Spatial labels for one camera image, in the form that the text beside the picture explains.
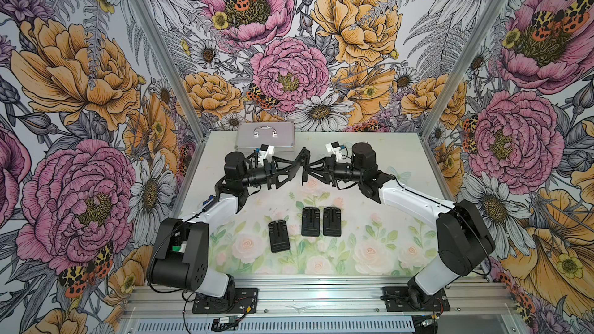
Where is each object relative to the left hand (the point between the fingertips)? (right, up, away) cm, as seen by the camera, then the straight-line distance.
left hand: (294, 173), depth 78 cm
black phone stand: (-6, -24, +8) cm, 26 cm away
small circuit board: (-21, -45, -6) cm, 50 cm away
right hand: (+4, 0, -1) cm, 4 cm away
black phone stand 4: (+3, +1, -2) cm, 4 cm away
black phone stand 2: (+6, -19, +12) cm, 23 cm away
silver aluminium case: (-19, +14, +22) cm, 32 cm away
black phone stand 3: (+14, -20, +12) cm, 27 cm away
